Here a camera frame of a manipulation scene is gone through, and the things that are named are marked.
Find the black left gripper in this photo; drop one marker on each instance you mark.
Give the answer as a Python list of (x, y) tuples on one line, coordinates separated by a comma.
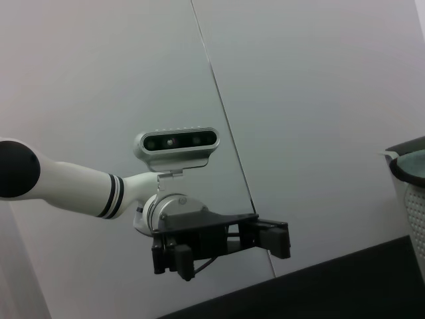
[(206, 229)]

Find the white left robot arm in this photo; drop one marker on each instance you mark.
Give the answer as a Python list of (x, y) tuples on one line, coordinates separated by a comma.
[(73, 186)]

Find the black tablecloth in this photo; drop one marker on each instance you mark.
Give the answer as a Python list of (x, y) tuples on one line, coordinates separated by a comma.
[(332, 292)]

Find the grey perforated storage box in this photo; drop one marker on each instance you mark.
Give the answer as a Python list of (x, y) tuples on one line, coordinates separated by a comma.
[(415, 212)]

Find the grey towel black trim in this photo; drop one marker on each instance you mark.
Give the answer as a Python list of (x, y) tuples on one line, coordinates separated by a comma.
[(413, 166)]

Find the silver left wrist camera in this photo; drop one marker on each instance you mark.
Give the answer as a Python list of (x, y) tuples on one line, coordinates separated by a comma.
[(179, 141)]

